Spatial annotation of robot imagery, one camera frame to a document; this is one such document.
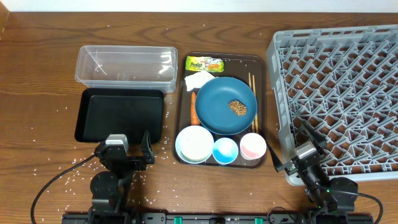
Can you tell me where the grey dishwasher rack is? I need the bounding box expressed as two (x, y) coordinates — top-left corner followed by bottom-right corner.
(266, 25), (397, 182)

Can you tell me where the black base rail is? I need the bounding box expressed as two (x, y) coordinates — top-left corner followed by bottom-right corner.
(61, 212), (374, 224)

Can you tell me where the wooden chopstick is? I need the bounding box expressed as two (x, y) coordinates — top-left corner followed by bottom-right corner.
(248, 73), (256, 133)
(252, 75), (259, 134)

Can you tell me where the white napkin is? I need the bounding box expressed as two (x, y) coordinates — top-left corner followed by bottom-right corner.
(185, 71), (215, 91)

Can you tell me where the light blue rice bowl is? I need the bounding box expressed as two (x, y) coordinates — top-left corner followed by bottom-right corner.
(175, 126), (214, 164)

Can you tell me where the small pink cup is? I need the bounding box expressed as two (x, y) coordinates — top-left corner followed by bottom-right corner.
(239, 133), (267, 161)

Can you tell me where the left black cable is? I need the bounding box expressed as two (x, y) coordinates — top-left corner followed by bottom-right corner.
(30, 154), (96, 224)

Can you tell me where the brown food scrap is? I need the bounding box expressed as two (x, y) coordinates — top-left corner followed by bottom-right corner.
(228, 100), (248, 116)

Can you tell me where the small blue cup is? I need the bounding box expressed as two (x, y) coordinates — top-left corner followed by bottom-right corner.
(213, 138), (239, 165)

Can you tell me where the right black cable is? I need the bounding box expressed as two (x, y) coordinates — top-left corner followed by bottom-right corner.
(357, 192), (384, 224)

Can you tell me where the black rectangular tray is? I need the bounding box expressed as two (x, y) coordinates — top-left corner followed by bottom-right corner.
(75, 88), (164, 144)

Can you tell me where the orange carrot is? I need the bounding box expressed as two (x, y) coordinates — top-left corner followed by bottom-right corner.
(190, 91), (200, 126)

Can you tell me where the blue plate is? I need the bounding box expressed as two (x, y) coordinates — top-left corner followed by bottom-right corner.
(195, 77), (257, 136)

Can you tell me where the clear plastic bin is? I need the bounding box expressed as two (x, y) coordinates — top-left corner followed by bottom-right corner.
(75, 45), (178, 93)

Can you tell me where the black cable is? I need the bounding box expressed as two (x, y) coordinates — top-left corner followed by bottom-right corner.
(30, 154), (96, 224)
(357, 192), (384, 224)

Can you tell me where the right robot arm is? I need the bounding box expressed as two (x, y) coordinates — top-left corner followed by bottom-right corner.
(269, 141), (358, 213)

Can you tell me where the brown serving tray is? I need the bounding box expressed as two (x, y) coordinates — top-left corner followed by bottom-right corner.
(172, 52), (267, 169)

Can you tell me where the yellow green snack wrapper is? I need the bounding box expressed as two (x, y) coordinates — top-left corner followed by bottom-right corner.
(185, 56), (224, 73)

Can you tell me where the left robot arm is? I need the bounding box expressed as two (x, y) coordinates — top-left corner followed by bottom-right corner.
(90, 131), (155, 213)

